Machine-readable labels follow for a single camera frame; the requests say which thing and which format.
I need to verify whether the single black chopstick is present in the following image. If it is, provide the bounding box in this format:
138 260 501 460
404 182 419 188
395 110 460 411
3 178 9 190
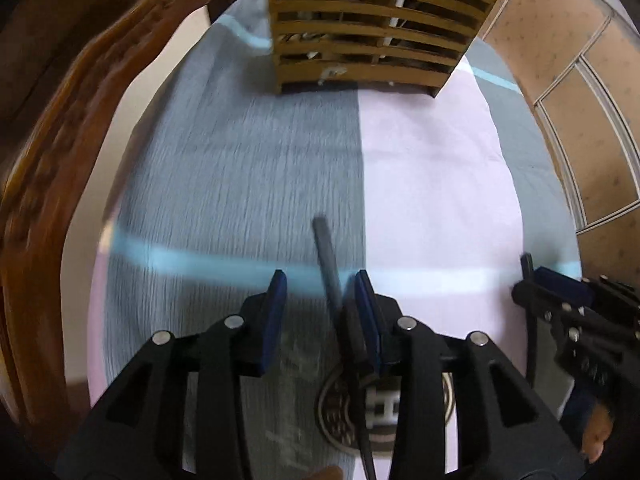
520 252 538 387

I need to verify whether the operator right hand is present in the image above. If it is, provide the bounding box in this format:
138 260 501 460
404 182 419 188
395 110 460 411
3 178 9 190
582 403 613 464

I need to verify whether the black chopstick bundle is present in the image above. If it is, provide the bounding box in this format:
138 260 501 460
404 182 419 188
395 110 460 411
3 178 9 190
311 216 376 479

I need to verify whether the grey blue placemat cloth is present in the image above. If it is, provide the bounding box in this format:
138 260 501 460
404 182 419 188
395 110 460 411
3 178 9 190
86 0 584 480

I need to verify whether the wooden utensil holder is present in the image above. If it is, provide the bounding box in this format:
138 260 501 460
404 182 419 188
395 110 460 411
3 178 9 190
268 0 498 96

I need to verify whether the carved wooden chair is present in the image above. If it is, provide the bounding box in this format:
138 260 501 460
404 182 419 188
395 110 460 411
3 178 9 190
1 0 210 460

